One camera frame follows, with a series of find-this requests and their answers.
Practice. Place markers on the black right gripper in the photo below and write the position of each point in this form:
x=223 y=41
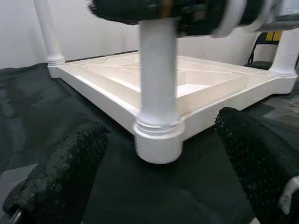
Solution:
x=196 y=16

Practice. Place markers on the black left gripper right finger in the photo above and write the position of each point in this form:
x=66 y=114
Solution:
x=259 y=163

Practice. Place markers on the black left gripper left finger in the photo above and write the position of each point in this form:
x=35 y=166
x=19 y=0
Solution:
x=63 y=177

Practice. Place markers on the clear tape strip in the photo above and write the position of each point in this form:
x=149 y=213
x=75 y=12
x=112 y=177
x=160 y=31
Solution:
x=16 y=171

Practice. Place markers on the cross-shaped clear tape piece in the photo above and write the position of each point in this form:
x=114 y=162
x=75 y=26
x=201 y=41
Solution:
x=285 y=109

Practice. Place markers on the white plastic table top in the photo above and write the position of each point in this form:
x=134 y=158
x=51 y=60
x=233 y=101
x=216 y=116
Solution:
x=105 y=81

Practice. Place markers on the black tablecloth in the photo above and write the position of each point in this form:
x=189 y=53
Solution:
x=140 y=186

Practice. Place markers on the black folding chair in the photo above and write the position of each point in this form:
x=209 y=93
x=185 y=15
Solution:
x=258 y=64

